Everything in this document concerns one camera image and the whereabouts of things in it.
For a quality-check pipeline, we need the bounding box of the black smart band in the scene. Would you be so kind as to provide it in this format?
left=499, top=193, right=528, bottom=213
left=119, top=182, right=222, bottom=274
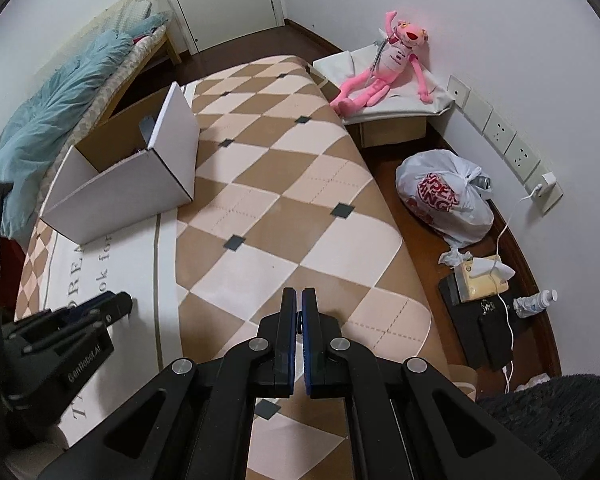
left=138, top=115, right=156, bottom=146

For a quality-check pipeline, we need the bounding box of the checkered beige tablecloth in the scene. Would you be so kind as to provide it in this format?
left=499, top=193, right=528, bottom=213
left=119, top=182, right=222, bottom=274
left=14, top=54, right=479, bottom=480

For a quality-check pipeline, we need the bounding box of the teal blue duvet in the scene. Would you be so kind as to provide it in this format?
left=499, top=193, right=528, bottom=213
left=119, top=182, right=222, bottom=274
left=0, top=14, right=171, bottom=241

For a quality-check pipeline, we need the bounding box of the white cardboard box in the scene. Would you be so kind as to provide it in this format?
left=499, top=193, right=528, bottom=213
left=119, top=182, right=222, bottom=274
left=40, top=82, right=200, bottom=245

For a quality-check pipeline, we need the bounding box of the yellow tissue pack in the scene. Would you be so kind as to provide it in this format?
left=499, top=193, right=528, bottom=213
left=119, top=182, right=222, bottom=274
left=441, top=250, right=516, bottom=304

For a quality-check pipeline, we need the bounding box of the small white bottle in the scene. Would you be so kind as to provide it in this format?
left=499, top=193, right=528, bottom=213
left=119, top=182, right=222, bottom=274
left=513, top=289, right=558, bottom=318

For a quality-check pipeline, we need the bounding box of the white plastic shopping bag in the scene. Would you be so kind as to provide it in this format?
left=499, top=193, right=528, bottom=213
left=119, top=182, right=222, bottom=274
left=396, top=150, right=494, bottom=248

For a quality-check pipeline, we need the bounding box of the dark fuzzy chair cushion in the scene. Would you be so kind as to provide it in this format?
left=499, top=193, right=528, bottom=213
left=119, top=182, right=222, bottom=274
left=477, top=374, right=600, bottom=479

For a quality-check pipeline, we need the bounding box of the white cloth covered box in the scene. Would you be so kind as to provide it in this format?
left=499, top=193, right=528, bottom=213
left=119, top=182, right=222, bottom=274
left=312, top=46, right=454, bottom=148

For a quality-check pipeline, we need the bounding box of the pink panther plush toy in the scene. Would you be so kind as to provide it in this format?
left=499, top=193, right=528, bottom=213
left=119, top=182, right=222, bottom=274
left=329, top=11, right=432, bottom=117

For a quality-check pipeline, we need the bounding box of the bed with patterned mattress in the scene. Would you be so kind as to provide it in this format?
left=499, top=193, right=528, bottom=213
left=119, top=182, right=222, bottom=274
left=44, top=0, right=184, bottom=162

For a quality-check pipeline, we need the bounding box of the wall socket strip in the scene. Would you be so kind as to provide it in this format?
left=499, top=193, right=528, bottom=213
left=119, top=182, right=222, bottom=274
left=446, top=75, right=564, bottom=216

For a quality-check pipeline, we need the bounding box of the white charger with cable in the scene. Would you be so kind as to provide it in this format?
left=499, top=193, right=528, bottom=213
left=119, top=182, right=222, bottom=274
left=489, top=181, right=550, bottom=393

